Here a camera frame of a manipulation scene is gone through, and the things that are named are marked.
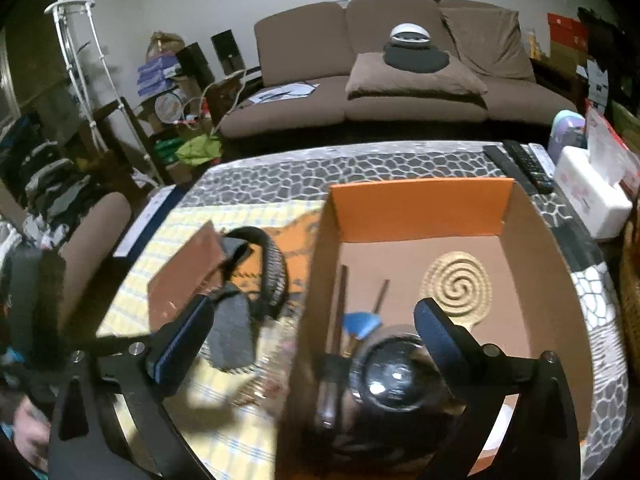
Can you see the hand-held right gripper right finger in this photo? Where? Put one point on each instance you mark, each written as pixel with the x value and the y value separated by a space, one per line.
pixel 435 335

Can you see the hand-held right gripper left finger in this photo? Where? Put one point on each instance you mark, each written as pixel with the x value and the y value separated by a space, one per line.
pixel 185 340

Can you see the round woven spiral coaster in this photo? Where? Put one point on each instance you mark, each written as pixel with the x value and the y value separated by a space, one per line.
pixel 455 285

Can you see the brown paper pack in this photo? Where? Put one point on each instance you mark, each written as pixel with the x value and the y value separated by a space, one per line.
pixel 185 280

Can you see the orange cardboard box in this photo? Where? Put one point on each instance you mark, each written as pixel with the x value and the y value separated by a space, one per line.
pixel 425 210

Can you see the grey stone-pattern desktop cover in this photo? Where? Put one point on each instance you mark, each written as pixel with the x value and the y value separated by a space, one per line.
pixel 375 165

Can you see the person's left hand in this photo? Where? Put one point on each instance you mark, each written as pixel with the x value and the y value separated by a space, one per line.
pixel 32 432

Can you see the dark brown stick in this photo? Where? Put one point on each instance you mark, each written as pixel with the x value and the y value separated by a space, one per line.
pixel 381 296

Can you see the clear cellophane packet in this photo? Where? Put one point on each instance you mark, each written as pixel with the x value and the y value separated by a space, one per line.
pixel 270 375

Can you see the yellow plaid tablecloth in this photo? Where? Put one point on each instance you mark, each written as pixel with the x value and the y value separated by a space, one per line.
pixel 240 440

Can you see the brown armchair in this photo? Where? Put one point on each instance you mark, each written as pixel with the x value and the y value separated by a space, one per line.
pixel 95 245

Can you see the green bag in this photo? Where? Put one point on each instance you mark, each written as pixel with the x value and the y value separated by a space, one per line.
pixel 200 150

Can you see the pile of clothes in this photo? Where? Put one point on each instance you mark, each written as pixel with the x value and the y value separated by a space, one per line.
pixel 50 185

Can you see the white tissue box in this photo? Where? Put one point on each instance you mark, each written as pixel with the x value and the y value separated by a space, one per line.
pixel 585 195

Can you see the wicker basket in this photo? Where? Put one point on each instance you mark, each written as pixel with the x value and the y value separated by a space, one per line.
pixel 631 260

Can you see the purple container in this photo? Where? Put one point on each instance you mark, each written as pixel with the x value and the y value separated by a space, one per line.
pixel 565 135

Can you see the flat brown seat cushion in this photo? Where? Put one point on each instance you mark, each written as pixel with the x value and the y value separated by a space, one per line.
pixel 415 82

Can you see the red and white packet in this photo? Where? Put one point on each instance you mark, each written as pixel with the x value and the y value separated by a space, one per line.
pixel 612 145

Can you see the stack of blue boxes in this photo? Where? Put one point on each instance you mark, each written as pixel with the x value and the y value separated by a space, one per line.
pixel 157 75

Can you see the white papers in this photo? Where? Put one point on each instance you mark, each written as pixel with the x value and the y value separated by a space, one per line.
pixel 282 91

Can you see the black box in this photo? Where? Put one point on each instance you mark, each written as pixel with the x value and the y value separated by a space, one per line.
pixel 195 62

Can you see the black speaker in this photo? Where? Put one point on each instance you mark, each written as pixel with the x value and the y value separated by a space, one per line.
pixel 227 50

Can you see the large brown back pillow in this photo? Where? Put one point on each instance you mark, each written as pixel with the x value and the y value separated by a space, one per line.
pixel 490 45

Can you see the white coat stand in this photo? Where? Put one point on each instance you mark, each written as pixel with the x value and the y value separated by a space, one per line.
pixel 70 60

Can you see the white oval device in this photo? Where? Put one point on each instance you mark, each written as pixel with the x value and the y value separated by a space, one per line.
pixel 410 32

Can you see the brown sofa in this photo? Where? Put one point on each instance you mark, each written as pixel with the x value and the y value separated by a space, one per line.
pixel 300 35

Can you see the red shoe boxes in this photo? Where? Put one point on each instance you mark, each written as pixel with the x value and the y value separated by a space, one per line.
pixel 567 27

